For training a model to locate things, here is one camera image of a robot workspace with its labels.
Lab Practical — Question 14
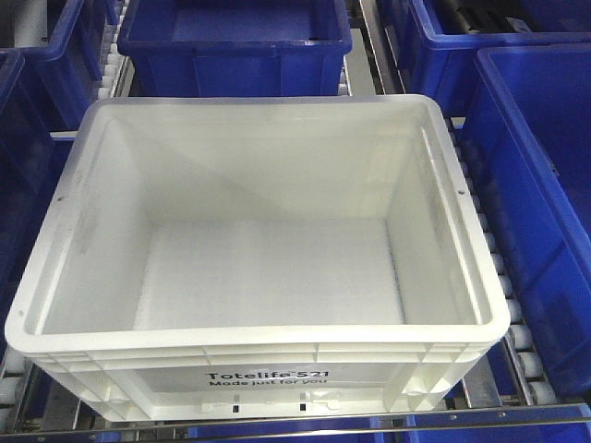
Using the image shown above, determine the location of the white plastic tote bin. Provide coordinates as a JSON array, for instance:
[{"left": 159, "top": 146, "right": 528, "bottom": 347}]
[{"left": 6, "top": 95, "right": 510, "bottom": 422}]

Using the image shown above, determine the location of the blue bin behind tote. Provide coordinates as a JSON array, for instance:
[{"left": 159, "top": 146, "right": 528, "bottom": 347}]
[{"left": 117, "top": 1, "right": 352, "bottom": 97}]

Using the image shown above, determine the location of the blue bin back right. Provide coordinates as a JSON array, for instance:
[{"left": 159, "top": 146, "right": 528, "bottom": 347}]
[{"left": 378, "top": 1, "right": 590, "bottom": 116}]

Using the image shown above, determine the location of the blue bin front right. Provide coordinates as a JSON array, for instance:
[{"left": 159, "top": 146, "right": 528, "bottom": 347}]
[{"left": 459, "top": 44, "right": 590, "bottom": 397}]

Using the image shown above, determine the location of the blue bin front left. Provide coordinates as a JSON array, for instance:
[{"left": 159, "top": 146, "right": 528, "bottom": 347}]
[{"left": 0, "top": 48, "right": 75, "bottom": 361}]

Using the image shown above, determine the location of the blue bin back left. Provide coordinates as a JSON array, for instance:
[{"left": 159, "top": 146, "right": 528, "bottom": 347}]
[{"left": 1, "top": 1, "right": 118, "bottom": 132}]

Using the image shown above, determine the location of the blue bin lower shelf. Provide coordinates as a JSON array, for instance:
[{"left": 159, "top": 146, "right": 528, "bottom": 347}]
[{"left": 87, "top": 411, "right": 590, "bottom": 442}]

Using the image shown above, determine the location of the right side roller track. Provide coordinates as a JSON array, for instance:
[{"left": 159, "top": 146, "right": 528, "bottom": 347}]
[{"left": 445, "top": 117, "right": 559, "bottom": 409}]

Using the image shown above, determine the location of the roller track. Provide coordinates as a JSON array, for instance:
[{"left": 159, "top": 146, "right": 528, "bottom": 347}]
[
  {"left": 445, "top": 117, "right": 559, "bottom": 409},
  {"left": 1, "top": 347, "right": 33, "bottom": 434}
]

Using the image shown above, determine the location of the left side roller track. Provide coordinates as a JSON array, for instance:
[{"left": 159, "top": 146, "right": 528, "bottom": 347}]
[{"left": 1, "top": 347, "right": 33, "bottom": 434}]

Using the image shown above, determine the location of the steel front shelf rail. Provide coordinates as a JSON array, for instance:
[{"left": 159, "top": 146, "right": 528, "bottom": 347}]
[{"left": 1, "top": 404, "right": 590, "bottom": 442}]

